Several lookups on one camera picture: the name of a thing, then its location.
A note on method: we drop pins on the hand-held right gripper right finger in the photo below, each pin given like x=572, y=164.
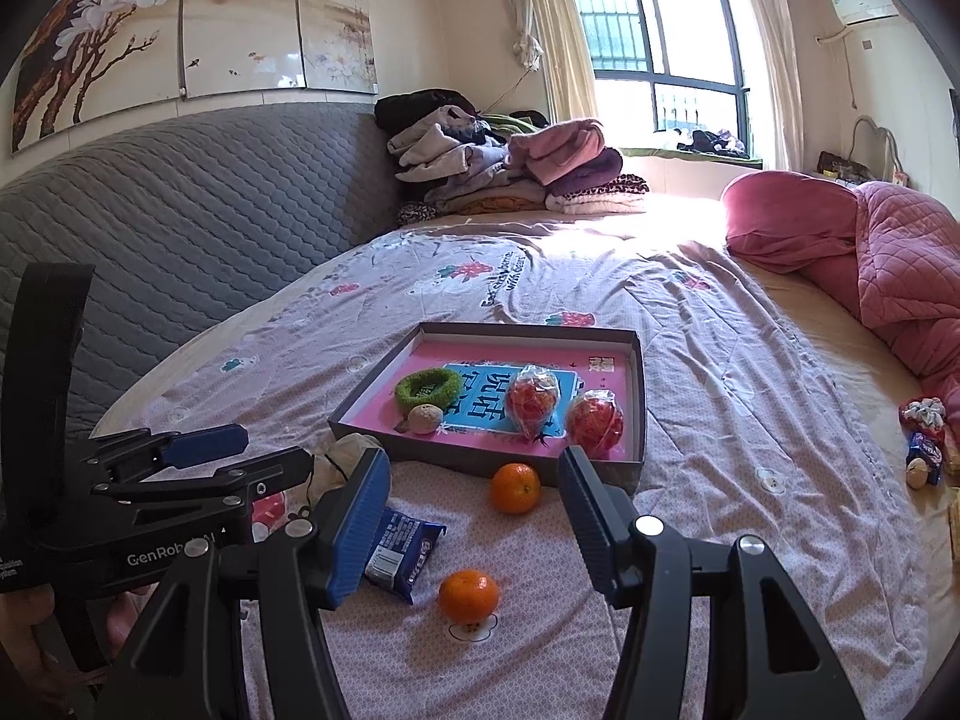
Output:
x=592, y=525

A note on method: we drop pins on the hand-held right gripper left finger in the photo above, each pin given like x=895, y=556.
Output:
x=360, y=532

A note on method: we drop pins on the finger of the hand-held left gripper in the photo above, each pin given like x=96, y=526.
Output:
x=277, y=472
x=202, y=444

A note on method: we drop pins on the orange mandarin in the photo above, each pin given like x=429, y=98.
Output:
x=468, y=596
x=515, y=487

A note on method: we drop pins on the red fruit front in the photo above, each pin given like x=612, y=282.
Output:
x=594, y=424

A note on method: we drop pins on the red fruit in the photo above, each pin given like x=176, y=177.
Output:
x=594, y=424
x=531, y=401

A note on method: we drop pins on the grey cardboard box tray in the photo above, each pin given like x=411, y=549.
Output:
x=465, y=456

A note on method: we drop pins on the beige round ball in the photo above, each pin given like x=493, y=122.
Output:
x=425, y=420

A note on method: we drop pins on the green fuzzy scrunchie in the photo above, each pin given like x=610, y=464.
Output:
x=409, y=394

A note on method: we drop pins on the person's left hand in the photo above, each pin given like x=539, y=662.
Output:
x=120, y=619

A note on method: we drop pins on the grey quilted headboard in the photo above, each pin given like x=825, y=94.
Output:
x=225, y=210

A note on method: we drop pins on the leopard print blanket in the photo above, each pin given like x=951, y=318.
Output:
x=607, y=199

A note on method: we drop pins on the yellow folded cloth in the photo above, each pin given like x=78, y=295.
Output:
x=495, y=205

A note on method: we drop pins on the small blue snack packet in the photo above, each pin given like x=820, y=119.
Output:
x=924, y=450

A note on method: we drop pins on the patterned hair scrunchie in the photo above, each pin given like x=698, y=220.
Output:
x=924, y=412

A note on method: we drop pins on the purple folded blanket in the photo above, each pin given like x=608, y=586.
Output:
x=596, y=172

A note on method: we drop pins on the beige garment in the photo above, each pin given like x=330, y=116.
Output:
x=427, y=146

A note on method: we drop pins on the pile of folded clothes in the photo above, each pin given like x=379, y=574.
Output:
x=487, y=180

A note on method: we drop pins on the yellow packet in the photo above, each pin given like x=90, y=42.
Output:
x=954, y=514

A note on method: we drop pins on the green windowsill cushion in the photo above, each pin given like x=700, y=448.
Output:
x=652, y=154

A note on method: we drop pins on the pink fleece blanket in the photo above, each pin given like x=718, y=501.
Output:
x=559, y=146

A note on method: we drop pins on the black garment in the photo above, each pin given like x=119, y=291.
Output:
x=420, y=106

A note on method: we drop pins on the dark clothes on windowsill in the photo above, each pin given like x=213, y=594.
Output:
x=712, y=142

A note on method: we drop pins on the green cloth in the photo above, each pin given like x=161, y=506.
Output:
x=517, y=124

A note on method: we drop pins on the pink quilted duvet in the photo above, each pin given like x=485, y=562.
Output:
x=907, y=262

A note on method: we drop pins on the barred window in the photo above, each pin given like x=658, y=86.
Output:
x=675, y=37

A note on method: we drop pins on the cream curtain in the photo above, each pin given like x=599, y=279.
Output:
x=547, y=15
x=769, y=60

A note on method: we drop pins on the white air conditioner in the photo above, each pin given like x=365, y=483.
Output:
x=866, y=4

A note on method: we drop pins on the floral wall painting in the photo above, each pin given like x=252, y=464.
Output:
x=225, y=15

